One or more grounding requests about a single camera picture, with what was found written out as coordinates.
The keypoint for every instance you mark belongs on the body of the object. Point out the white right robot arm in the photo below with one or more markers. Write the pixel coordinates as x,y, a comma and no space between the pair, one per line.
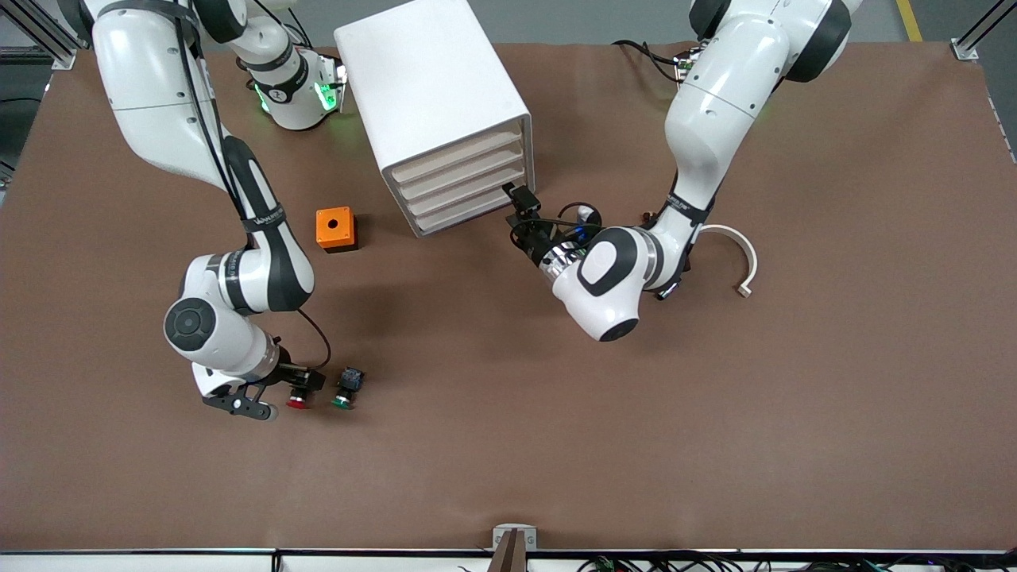
143,71

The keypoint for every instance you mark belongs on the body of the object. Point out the green mushroom push button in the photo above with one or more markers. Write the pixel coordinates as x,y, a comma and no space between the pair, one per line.
349,380

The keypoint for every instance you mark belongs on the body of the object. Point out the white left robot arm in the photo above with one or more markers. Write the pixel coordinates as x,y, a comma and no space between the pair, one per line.
715,103

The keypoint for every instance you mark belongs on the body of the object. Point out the grey camera stand bracket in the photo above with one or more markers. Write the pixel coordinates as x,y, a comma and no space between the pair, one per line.
514,539

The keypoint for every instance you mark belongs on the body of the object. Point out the orange button enclosure box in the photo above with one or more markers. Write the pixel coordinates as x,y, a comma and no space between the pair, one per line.
324,234

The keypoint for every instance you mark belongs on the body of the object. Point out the red mushroom push button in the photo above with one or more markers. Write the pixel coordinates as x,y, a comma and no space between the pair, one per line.
298,403

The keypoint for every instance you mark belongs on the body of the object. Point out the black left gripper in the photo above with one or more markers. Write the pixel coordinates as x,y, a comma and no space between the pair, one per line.
535,241

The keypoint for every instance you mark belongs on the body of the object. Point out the silver metal fitting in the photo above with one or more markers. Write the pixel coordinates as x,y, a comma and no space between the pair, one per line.
666,293

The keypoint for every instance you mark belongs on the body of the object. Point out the white table edge rail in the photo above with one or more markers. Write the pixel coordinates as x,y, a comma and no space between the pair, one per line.
159,562

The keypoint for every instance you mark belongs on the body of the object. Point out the aluminium frame post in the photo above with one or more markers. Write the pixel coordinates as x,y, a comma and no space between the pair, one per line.
63,57
965,50

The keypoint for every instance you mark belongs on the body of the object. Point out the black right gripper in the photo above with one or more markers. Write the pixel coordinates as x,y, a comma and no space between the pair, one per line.
295,375

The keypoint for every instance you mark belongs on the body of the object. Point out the brown table cover sheet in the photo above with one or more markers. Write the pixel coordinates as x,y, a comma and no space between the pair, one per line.
508,397

